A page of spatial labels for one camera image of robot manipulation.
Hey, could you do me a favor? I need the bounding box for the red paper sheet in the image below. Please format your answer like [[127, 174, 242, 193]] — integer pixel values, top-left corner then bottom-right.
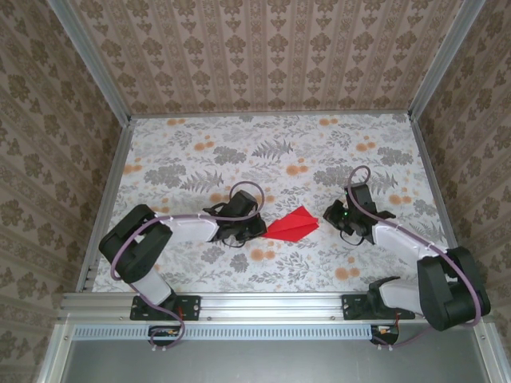
[[260, 205, 321, 243]]

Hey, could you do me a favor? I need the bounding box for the grey metal sheet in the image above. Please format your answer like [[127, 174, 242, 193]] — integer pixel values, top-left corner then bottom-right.
[[59, 323, 496, 383]]

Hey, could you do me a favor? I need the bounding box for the floral patterned table cover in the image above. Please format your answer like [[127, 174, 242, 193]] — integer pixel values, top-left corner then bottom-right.
[[93, 114, 462, 293]]

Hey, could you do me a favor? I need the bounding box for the small black electronics board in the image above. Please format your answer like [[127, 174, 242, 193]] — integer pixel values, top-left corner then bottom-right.
[[149, 326, 180, 346], [370, 325, 400, 345]]

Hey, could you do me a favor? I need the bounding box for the wide aluminium cross rail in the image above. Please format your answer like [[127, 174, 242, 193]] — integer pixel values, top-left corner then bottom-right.
[[57, 290, 494, 322]]

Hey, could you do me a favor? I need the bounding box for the aluminium side rail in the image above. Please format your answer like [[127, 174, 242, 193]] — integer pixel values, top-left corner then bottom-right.
[[410, 115, 472, 291], [75, 117, 135, 294]]

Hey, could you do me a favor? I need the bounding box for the slotted pale cable duct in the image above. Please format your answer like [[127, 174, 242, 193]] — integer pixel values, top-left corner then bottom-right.
[[73, 323, 402, 340]]

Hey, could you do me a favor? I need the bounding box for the thin aluminium rail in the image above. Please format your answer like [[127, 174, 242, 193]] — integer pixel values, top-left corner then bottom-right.
[[129, 113, 414, 120]]

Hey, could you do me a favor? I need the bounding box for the aluminium upright post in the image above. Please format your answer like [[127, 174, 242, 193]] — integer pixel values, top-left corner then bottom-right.
[[50, 0, 133, 123], [406, 0, 490, 120]]

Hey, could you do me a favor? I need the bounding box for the aluminium lower frame rail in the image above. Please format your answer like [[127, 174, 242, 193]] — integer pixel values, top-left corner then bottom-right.
[[473, 322, 511, 383], [38, 322, 75, 383]]

